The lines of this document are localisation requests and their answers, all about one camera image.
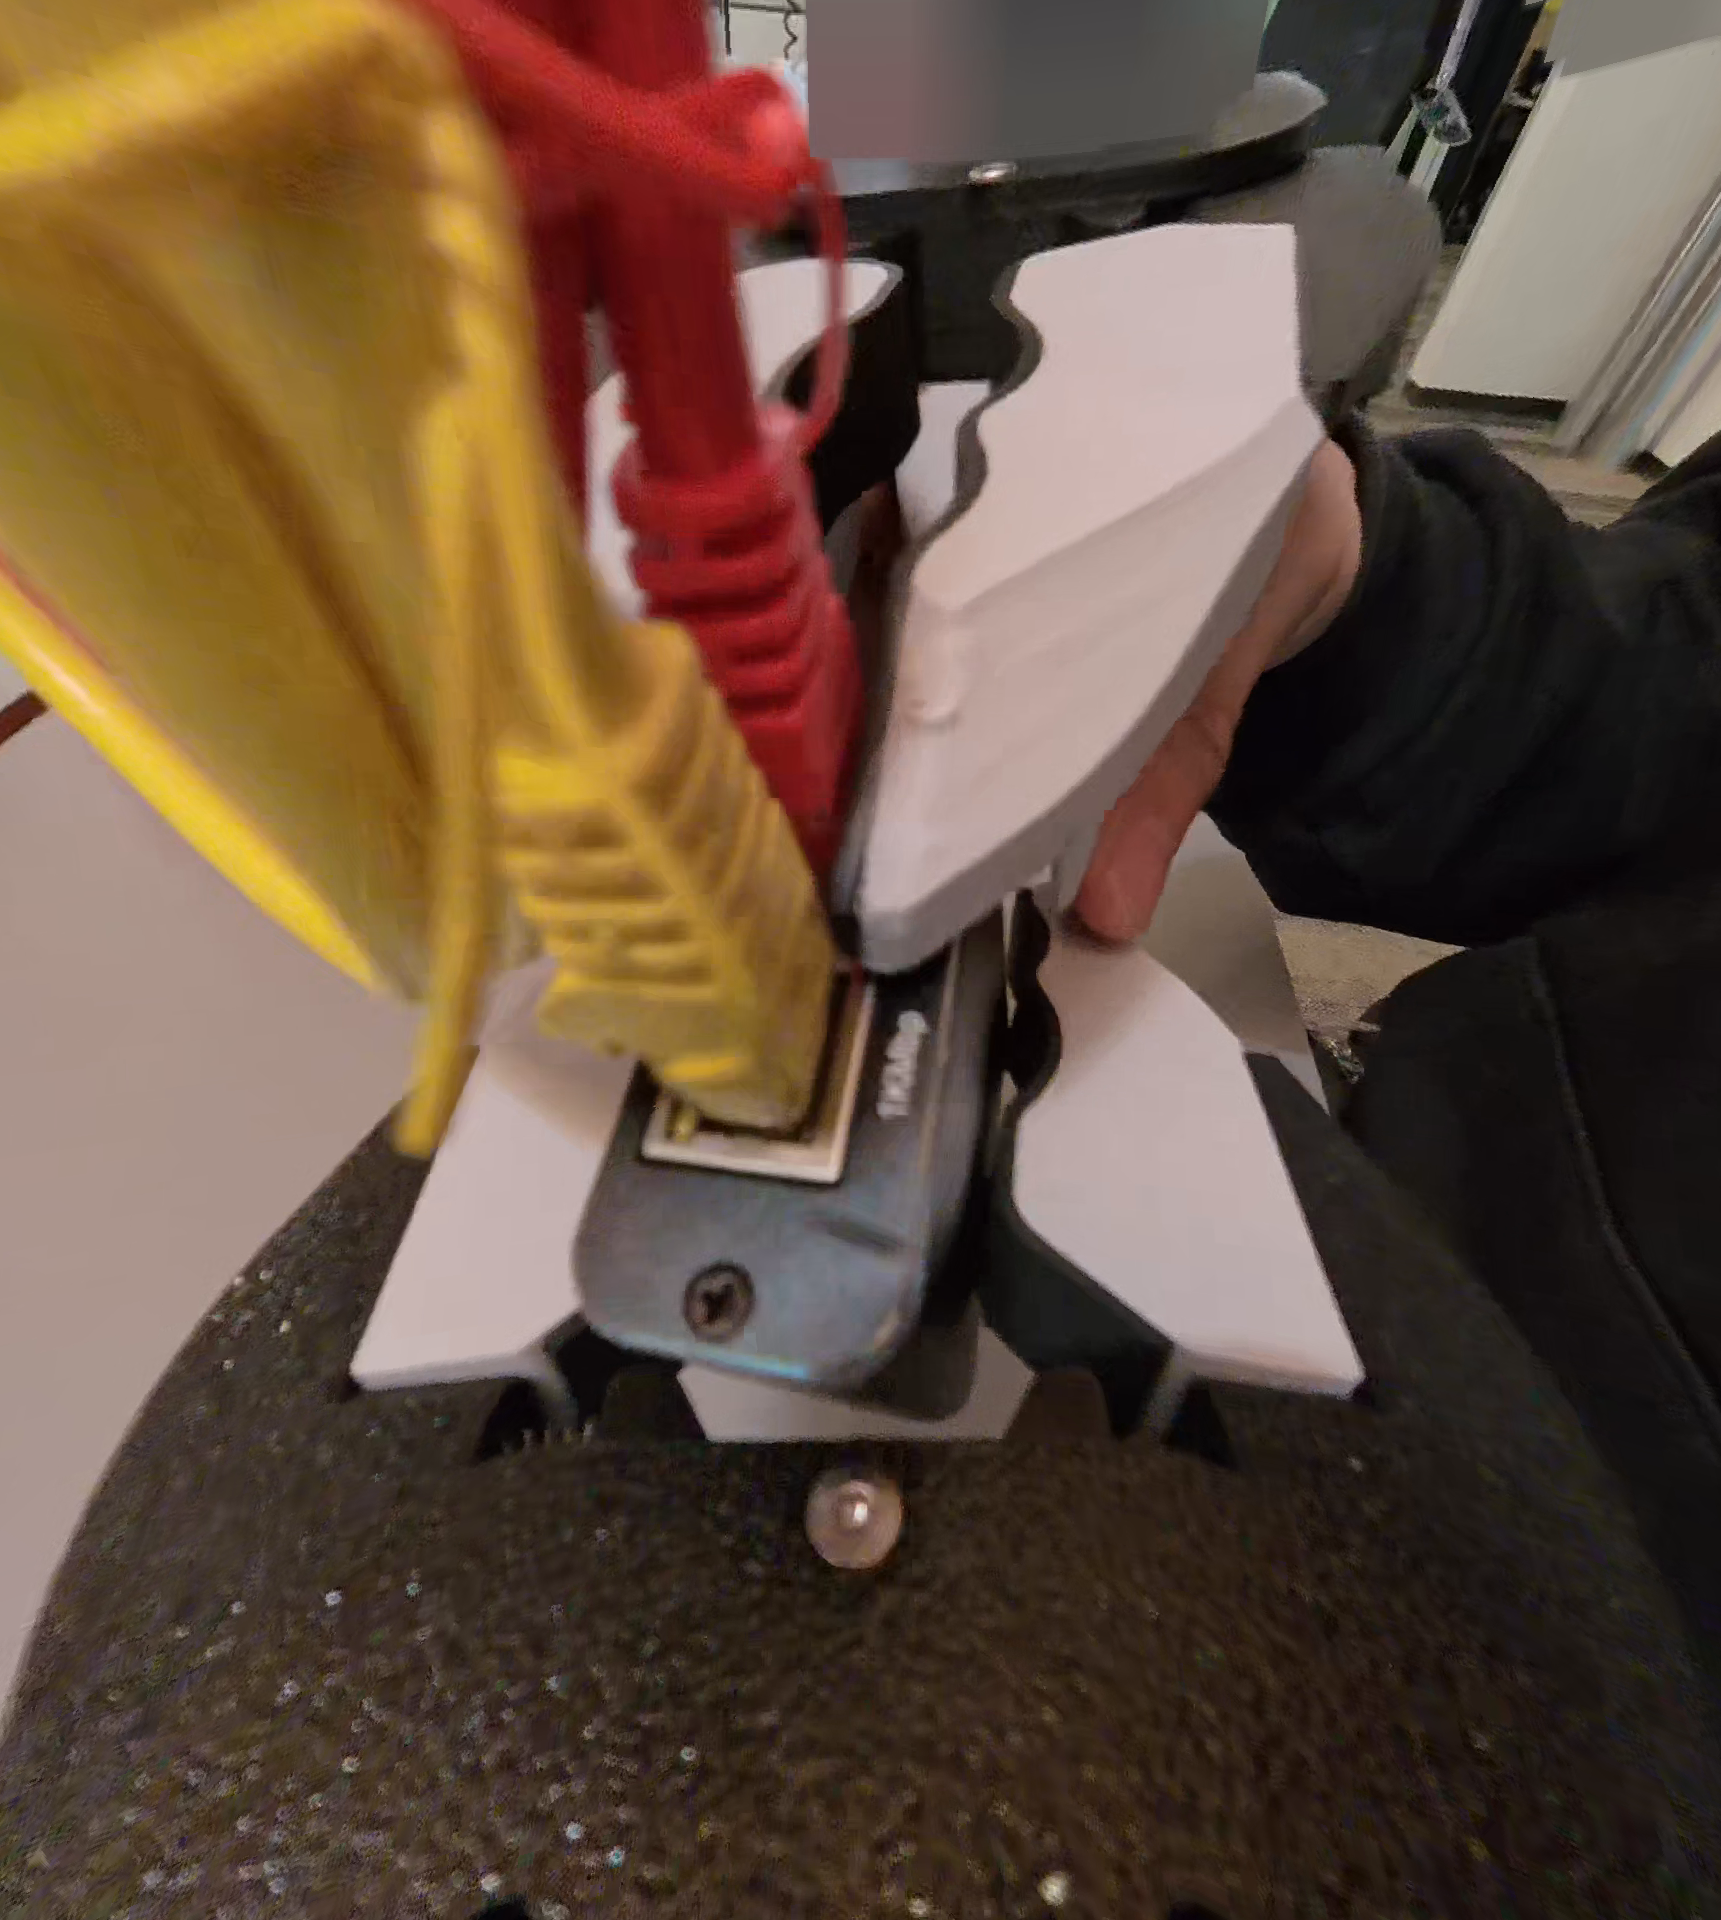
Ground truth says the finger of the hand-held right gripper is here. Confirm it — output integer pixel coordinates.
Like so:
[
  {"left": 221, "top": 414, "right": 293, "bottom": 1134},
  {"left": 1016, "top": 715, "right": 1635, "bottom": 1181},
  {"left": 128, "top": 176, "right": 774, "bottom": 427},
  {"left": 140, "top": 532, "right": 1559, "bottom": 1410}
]
[
  {"left": 830, "top": 222, "right": 1330, "bottom": 978},
  {"left": 582, "top": 259, "right": 928, "bottom": 624}
]

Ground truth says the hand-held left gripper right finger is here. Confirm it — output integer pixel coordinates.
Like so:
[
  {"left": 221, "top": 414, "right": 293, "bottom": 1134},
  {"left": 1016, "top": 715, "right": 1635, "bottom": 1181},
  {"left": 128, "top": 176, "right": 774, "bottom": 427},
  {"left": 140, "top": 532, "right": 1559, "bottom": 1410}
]
[{"left": 984, "top": 841, "right": 1369, "bottom": 1439}]

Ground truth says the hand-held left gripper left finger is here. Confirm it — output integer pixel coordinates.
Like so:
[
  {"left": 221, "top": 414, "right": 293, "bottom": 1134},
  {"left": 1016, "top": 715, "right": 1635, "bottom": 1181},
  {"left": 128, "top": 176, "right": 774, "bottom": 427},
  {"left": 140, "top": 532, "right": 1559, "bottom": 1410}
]
[{"left": 347, "top": 969, "right": 646, "bottom": 1397}]

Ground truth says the black ethernet port box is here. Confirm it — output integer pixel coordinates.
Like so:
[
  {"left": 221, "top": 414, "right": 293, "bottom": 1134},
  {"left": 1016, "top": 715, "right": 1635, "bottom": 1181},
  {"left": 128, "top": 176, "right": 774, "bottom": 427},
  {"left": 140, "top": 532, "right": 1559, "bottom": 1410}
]
[{"left": 573, "top": 923, "right": 1021, "bottom": 1425}]

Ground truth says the red ethernet cable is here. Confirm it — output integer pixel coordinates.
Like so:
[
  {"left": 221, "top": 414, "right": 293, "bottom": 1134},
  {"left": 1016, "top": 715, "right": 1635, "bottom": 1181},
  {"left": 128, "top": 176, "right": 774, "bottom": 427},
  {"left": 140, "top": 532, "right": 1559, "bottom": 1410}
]
[{"left": 403, "top": 0, "right": 869, "bottom": 878}]

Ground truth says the yellow ethernet cable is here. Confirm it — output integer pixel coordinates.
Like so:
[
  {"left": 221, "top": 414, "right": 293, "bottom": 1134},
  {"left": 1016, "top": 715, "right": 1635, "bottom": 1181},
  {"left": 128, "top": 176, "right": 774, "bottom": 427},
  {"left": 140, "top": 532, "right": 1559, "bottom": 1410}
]
[{"left": 0, "top": 0, "right": 869, "bottom": 1161}]

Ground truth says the person's right forearm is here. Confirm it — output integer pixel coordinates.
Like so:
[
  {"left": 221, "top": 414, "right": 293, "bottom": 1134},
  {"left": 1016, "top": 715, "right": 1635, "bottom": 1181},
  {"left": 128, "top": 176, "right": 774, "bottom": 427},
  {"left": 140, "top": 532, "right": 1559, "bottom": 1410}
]
[{"left": 1203, "top": 366, "right": 1721, "bottom": 954}]

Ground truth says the person's right hand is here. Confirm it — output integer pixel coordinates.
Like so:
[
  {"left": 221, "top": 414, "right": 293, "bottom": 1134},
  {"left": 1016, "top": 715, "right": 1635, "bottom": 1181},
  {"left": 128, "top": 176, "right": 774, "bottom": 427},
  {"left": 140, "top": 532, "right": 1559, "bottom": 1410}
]
[{"left": 1068, "top": 412, "right": 1369, "bottom": 949}]

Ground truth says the person's black-clad torso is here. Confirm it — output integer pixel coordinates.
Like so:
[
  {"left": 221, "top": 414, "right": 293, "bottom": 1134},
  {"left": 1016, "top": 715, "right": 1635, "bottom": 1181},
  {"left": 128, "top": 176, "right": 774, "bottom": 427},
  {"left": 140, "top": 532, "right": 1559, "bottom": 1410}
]
[{"left": 1333, "top": 841, "right": 1721, "bottom": 1920}]

